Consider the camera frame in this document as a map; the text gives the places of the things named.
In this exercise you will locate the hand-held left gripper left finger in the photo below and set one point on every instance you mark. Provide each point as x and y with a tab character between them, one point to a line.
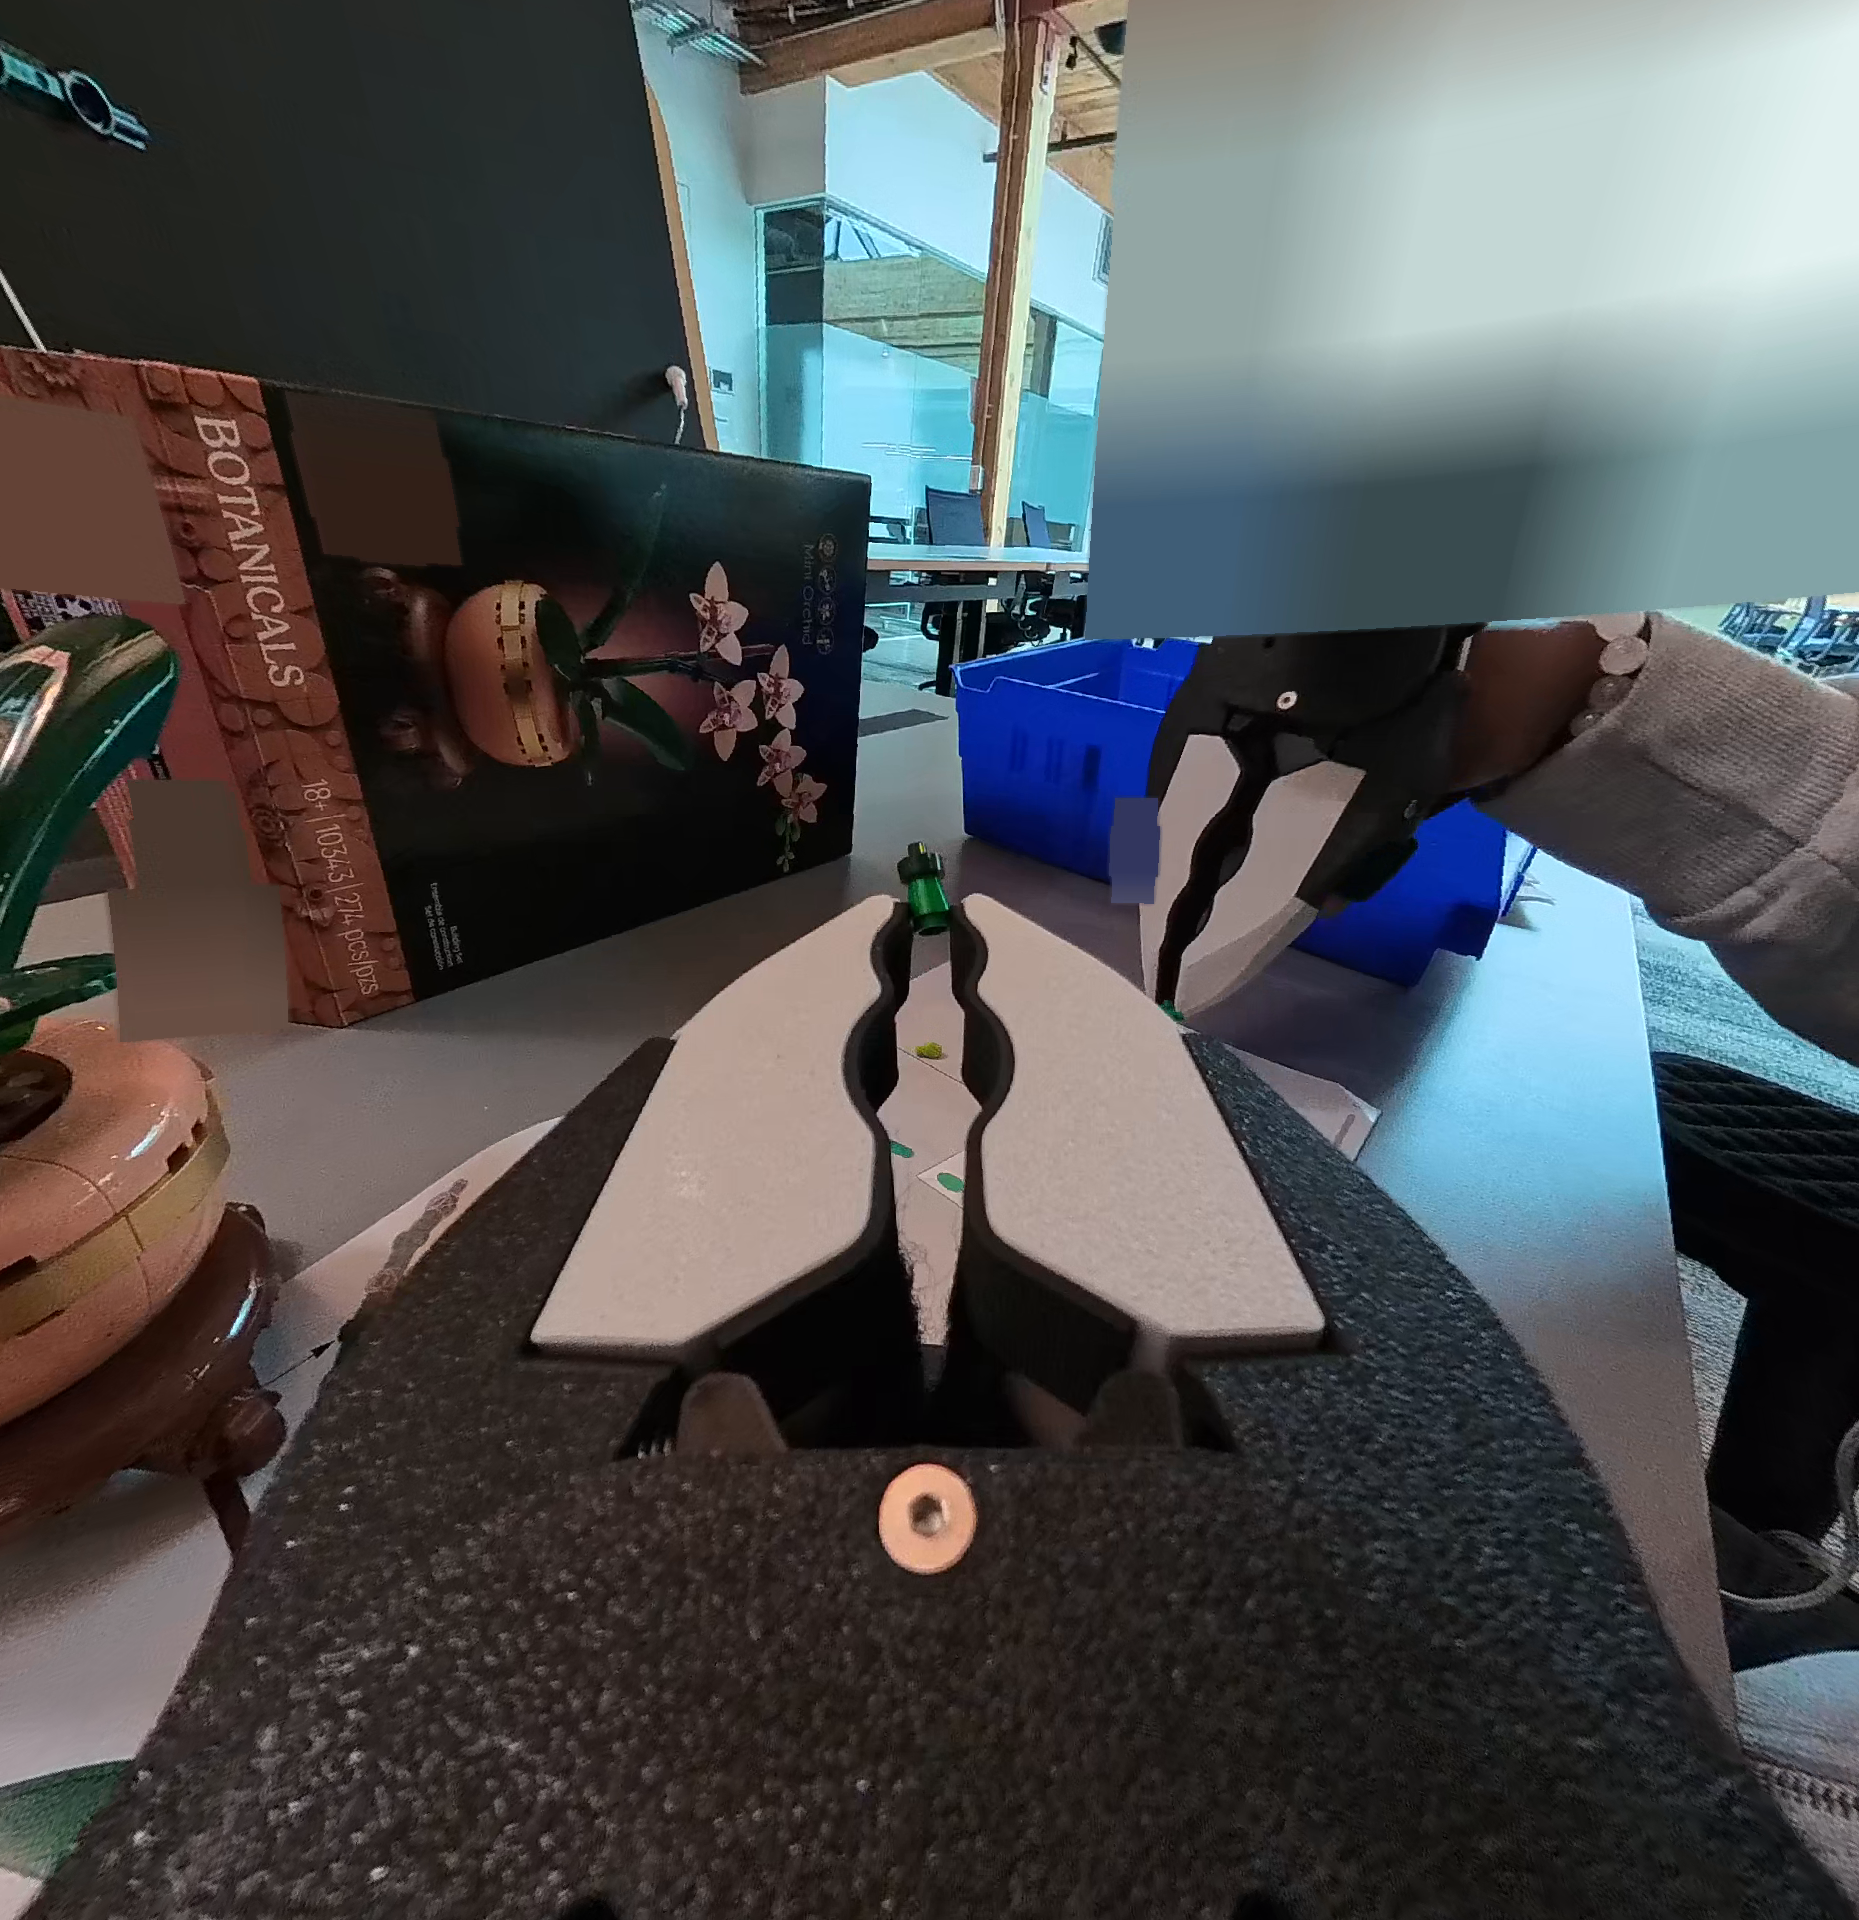
719	1170

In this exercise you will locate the blue plastic bin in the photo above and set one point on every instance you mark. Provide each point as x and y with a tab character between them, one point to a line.
1050	750

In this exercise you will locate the toy brick orchid pot model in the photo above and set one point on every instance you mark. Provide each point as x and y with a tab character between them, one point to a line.
73	1170

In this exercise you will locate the green toy brick stem piece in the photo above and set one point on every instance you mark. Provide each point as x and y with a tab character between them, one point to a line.
926	893

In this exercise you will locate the teal toy brick beam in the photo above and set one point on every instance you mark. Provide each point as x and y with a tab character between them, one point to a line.
58	88

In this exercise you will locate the white instruction booklet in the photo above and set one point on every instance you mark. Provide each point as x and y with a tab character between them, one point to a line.
493	1156

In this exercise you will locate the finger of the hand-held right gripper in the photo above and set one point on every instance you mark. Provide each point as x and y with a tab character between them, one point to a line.
1273	871
1187	818

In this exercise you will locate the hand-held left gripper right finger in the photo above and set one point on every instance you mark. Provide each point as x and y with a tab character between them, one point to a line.
1138	1187

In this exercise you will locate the grey desk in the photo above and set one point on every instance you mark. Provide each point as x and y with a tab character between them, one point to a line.
1513	1199

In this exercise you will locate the black office chair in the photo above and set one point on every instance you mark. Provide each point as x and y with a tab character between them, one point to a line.
1050	530
954	519

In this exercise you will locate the white office table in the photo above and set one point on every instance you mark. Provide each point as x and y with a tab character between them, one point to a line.
973	559

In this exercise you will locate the toy orchid set box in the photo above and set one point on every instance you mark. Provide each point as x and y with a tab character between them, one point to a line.
597	842

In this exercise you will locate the row of office chairs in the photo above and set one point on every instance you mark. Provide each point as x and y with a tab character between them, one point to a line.
1813	632

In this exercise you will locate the wooden pillar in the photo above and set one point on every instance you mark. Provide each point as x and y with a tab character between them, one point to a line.
1015	271

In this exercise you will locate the person's right forearm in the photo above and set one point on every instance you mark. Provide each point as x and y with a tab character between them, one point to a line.
1740	842

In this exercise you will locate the person's grey hoodie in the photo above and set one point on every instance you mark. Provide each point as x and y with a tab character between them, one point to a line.
1829	1801

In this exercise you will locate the person's dark pants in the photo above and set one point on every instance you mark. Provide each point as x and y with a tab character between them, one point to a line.
1769	1199

